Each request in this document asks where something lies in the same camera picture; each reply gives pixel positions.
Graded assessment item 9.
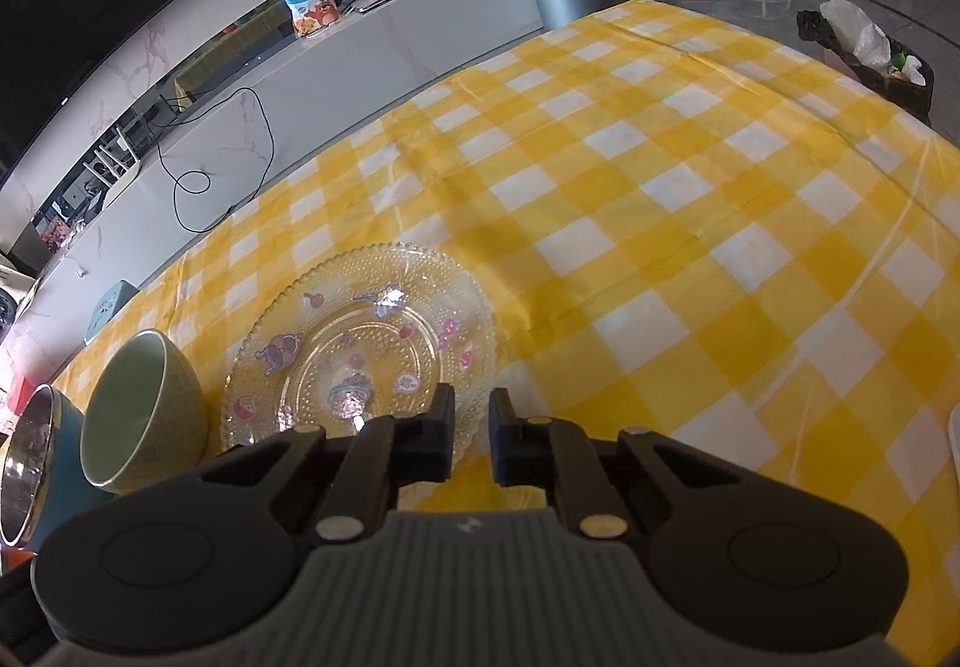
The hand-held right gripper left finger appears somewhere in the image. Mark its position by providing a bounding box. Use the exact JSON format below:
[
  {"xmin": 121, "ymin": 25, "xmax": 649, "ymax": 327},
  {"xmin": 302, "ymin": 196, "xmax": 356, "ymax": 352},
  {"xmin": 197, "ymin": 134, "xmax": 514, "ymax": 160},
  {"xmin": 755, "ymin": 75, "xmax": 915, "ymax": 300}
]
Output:
[{"xmin": 199, "ymin": 383, "xmax": 456, "ymax": 542}]

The yellow checked tablecloth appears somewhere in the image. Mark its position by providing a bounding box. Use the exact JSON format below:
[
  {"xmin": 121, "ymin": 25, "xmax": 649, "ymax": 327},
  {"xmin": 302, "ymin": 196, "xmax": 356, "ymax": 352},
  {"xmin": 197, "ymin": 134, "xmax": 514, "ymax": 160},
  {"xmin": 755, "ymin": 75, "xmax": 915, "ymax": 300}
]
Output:
[{"xmin": 52, "ymin": 0, "xmax": 960, "ymax": 638}]

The black flat television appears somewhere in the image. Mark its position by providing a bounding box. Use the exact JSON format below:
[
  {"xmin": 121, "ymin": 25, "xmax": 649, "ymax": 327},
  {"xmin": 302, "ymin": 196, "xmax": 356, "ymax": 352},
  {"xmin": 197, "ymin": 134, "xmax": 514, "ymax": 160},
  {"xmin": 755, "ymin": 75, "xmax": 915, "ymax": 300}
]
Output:
[{"xmin": 0, "ymin": 0, "xmax": 200, "ymax": 167}]

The black cable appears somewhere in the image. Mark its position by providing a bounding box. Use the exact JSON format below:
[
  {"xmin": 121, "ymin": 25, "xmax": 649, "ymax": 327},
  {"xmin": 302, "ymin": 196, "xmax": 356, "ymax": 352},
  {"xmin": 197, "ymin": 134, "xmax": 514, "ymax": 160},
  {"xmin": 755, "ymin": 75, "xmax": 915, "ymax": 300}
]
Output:
[{"xmin": 157, "ymin": 86, "xmax": 275, "ymax": 233}]

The light blue stool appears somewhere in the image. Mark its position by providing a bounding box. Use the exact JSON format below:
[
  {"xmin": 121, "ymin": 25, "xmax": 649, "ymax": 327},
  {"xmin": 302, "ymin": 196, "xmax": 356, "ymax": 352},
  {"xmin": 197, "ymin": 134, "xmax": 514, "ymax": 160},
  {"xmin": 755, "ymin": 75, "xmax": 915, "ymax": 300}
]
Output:
[{"xmin": 84, "ymin": 281, "xmax": 140, "ymax": 342}]

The clear patterned glass plate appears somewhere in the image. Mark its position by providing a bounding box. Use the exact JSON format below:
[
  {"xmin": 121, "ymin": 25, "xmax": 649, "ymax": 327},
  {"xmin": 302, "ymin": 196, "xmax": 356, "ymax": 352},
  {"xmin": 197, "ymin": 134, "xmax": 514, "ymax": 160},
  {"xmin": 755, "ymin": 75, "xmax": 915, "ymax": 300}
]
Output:
[{"xmin": 221, "ymin": 243, "xmax": 497, "ymax": 473}]

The red box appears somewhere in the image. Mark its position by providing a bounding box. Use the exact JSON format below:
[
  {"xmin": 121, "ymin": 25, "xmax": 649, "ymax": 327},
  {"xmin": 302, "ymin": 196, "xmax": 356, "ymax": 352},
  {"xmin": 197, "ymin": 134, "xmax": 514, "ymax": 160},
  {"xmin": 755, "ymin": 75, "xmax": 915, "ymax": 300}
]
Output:
[{"xmin": 0, "ymin": 374, "xmax": 35, "ymax": 429}]

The black bin with bags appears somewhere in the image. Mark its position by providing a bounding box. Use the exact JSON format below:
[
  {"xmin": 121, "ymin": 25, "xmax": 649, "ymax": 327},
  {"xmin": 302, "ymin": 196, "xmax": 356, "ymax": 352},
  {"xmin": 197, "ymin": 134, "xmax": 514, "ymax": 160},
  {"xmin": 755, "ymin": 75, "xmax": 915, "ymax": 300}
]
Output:
[{"xmin": 796, "ymin": 0, "xmax": 935, "ymax": 128}]

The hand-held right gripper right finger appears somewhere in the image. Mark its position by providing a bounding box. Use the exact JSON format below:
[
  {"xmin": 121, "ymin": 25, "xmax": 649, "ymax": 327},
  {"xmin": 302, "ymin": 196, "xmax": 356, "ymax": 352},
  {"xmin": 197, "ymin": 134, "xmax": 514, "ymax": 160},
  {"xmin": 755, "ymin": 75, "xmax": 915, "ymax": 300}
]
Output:
[{"xmin": 488, "ymin": 388, "xmax": 745, "ymax": 539}]

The green ceramic bowl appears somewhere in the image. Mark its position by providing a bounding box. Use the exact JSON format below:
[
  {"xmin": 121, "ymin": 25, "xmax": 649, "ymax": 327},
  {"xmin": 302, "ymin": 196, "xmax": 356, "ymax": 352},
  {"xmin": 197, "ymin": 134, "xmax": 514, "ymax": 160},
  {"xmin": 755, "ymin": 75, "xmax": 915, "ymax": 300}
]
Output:
[{"xmin": 79, "ymin": 329, "xmax": 209, "ymax": 494}]

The white router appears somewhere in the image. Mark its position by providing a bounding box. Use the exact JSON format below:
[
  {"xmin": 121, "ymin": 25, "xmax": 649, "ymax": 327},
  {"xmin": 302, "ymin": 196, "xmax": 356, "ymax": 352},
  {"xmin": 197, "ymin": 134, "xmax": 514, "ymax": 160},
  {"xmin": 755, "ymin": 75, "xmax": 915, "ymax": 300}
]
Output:
[{"xmin": 82, "ymin": 140, "xmax": 143, "ymax": 190}]

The steel bowl with blue outside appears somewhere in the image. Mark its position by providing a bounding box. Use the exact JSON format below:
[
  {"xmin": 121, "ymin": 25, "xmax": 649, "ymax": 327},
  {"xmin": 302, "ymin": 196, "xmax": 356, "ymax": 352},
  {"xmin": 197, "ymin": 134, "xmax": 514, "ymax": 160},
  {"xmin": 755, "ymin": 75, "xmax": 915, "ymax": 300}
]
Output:
[{"xmin": 0, "ymin": 383, "xmax": 113, "ymax": 552}]

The white television cabinet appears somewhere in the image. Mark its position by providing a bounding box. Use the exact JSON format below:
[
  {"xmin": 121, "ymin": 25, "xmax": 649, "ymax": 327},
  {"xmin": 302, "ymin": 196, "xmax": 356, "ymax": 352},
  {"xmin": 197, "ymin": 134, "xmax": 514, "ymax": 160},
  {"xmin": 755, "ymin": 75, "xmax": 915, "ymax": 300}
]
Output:
[{"xmin": 0, "ymin": 0, "xmax": 545, "ymax": 353}]

